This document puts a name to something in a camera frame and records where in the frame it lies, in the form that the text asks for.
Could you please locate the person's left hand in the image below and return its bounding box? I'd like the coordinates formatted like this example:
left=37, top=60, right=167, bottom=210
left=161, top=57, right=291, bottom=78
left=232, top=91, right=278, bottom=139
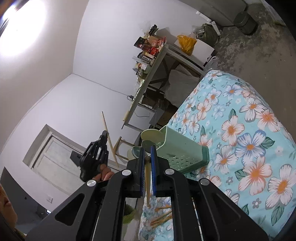
left=92, top=164, right=114, bottom=183

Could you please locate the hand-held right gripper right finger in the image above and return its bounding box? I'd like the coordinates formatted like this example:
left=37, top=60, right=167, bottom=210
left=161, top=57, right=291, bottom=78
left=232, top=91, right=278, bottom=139
left=150, top=146, right=270, bottom=241

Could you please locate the grey pillow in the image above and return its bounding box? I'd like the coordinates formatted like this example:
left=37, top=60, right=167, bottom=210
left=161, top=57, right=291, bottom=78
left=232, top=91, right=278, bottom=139
left=165, top=65, right=201, bottom=108

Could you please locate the clutter of food packages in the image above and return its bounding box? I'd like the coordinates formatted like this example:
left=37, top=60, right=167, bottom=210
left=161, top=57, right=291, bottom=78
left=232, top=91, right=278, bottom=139
left=132, top=23, right=167, bottom=78

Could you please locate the black trash bin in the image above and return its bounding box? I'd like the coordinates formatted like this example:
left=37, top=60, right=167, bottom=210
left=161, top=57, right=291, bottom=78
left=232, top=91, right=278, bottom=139
left=233, top=11, right=259, bottom=36

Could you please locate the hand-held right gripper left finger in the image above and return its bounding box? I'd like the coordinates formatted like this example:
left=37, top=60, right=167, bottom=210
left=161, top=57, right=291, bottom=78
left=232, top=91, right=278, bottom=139
left=25, top=148, right=146, bottom=241

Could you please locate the green fuzzy cloth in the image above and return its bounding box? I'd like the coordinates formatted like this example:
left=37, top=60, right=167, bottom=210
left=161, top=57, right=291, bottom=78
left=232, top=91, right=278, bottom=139
left=122, top=204, right=137, bottom=224

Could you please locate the bright ceiling lamp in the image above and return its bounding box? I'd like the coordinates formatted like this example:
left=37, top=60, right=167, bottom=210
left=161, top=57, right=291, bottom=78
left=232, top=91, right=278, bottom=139
left=0, top=0, right=48, bottom=58

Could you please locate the tan wooden chopstick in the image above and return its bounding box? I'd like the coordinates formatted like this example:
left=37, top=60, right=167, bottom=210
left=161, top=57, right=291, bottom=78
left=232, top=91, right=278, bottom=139
left=144, top=157, right=151, bottom=207
left=101, top=111, right=119, bottom=168

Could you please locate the green perforated utensil holder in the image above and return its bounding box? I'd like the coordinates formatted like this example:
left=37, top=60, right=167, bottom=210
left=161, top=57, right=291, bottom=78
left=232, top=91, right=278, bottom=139
left=141, top=125, right=210, bottom=174

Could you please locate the white panel door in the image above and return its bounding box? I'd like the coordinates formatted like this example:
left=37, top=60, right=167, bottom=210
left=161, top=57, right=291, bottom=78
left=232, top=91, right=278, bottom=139
left=23, top=125, right=121, bottom=195

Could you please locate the dark green bag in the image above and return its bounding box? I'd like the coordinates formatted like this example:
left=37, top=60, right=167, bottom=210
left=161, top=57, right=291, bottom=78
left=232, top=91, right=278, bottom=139
left=201, top=22, right=221, bottom=44

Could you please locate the yellow plastic bag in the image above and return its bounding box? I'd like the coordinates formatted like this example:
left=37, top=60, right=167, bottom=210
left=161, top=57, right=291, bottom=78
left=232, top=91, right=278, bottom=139
left=177, top=35, right=197, bottom=56

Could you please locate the person's bare leg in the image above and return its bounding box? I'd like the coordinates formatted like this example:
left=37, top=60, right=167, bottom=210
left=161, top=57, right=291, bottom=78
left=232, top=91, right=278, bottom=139
left=0, top=183, right=18, bottom=232

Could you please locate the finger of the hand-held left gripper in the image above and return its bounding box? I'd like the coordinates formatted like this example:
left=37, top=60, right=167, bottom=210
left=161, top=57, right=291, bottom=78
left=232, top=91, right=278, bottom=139
left=98, top=130, right=109, bottom=153

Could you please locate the grey storage box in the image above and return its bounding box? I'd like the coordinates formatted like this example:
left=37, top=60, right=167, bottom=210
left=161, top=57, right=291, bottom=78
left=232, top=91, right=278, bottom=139
left=149, top=108, right=167, bottom=127

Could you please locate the white box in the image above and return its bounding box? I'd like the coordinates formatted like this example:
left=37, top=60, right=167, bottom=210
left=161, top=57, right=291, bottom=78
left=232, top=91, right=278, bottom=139
left=173, top=38, right=215, bottom=67

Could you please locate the pile of wooden chopsticks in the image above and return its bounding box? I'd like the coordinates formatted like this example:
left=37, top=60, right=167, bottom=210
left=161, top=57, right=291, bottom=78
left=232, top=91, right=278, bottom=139
left=150, top=203, right=173, bottom=230

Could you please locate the white-legged table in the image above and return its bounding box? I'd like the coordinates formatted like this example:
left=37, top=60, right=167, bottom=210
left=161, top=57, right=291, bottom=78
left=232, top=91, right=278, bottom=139
left=121, top=44, right=205, bottom=131

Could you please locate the wooden chair with black seat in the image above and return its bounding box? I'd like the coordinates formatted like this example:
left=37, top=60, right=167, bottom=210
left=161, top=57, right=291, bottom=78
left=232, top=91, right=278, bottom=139
left=70, top=136, right=139, bottom=168

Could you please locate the blue floral blanket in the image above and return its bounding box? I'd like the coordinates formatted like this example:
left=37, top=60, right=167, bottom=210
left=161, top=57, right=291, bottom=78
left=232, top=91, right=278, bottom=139
left=138, top=70, right=294, bottom=241

